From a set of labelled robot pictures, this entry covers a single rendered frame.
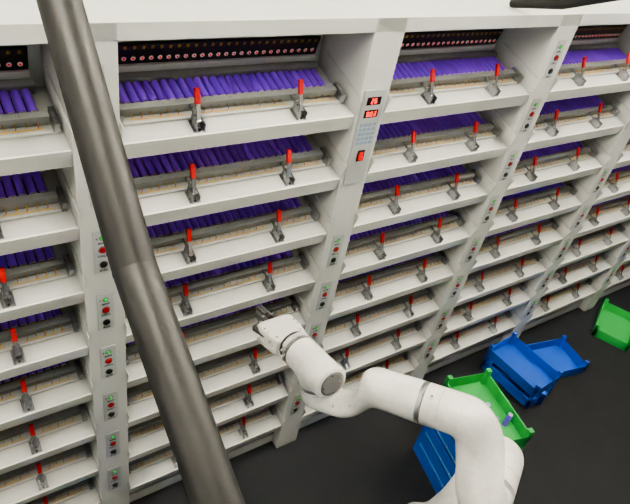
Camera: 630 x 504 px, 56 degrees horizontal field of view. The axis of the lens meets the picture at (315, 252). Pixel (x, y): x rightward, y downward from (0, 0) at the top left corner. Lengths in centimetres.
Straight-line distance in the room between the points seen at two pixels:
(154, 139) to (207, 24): 26
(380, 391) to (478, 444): 22
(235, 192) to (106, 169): 118
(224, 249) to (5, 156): 62
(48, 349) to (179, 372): 134
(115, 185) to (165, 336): 9
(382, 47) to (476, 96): 47
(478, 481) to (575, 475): 171
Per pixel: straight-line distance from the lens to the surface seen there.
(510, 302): 302
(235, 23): 129
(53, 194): 142
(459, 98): 185
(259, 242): 167
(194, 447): 31
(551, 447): 303
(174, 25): 124
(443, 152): 195
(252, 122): 144
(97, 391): 179
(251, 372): 208
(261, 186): 155
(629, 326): 396
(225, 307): 175
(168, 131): 136
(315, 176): 164
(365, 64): 153
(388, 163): 179
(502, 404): 246
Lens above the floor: 214
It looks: 37 degrees down
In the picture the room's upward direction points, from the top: 13 degrees clockwise
